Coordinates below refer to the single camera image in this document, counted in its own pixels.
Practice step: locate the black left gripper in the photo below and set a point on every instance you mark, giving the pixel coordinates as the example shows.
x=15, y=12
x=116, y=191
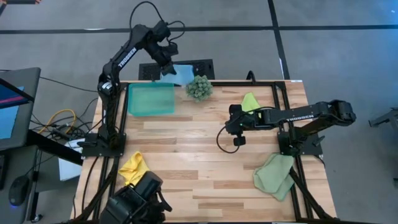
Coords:
x=161, y=53

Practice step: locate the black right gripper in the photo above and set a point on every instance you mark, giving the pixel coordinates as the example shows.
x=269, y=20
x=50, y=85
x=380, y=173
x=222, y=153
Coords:
x=245, y=121

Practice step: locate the blue microfiber towel teal edge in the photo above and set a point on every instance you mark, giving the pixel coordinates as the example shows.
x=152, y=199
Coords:
x=183, y=74

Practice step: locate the lime green microfiber towel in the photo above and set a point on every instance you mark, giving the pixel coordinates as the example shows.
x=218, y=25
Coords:
x=250, y=101

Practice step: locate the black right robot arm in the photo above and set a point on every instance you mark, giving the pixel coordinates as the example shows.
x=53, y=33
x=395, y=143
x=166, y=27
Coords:
x=308, y=113

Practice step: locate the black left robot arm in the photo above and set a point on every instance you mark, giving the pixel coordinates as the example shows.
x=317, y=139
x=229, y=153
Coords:
x=109, y=102

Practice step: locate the pale green microfiber towel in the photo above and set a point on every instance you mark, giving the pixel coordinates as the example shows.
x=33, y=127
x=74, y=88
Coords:
x=275, y=177

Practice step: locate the yellow microfiber towel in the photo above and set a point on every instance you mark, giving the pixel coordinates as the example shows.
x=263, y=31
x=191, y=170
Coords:
x=133, y=168

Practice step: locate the black perforated panel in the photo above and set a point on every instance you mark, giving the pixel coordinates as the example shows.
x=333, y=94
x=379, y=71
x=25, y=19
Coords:
x=149, y=71

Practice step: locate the teal translucent plastic bin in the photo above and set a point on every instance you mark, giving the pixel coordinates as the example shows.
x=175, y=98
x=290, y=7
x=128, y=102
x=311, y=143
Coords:
x=152, y=99

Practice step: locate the artificial plant in grey pot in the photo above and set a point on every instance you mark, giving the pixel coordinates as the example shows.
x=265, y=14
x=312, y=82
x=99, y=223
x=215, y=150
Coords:
x=199, y=88

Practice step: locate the black bulky object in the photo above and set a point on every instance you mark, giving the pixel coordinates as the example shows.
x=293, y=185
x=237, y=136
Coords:
x=133, y=199

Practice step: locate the white paper sheet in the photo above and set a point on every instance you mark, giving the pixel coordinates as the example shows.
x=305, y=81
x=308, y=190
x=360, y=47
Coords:
x=70, y=165

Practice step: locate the black desk edge bar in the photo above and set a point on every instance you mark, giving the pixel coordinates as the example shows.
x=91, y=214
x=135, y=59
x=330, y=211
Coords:
x=53, y=146

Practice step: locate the grey metal stand leg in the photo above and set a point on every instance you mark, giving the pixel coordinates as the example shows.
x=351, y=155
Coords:
x=385, y=118

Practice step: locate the grey framed operator screen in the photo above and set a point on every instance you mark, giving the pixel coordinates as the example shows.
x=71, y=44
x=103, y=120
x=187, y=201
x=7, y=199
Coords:
x=12, y=115

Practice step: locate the grey desk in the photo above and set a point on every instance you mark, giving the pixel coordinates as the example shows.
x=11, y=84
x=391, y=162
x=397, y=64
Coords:
x=9, y=161

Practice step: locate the black computer mouse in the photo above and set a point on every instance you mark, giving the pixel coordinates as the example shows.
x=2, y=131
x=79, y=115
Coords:
x=18, y=189

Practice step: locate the black aluminium table frame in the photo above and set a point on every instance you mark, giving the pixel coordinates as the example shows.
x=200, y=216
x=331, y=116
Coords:
x=233, y=84

